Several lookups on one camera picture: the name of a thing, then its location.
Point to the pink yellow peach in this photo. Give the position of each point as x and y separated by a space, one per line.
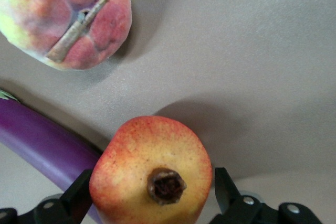
52 3

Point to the red yellow pomegranate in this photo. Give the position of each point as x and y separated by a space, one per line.
147 155

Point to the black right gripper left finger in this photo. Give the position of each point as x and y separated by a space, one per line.
74 197

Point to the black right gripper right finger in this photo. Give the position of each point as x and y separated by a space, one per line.
232 201

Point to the long purple eggplant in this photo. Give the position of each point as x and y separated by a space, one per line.
44 140

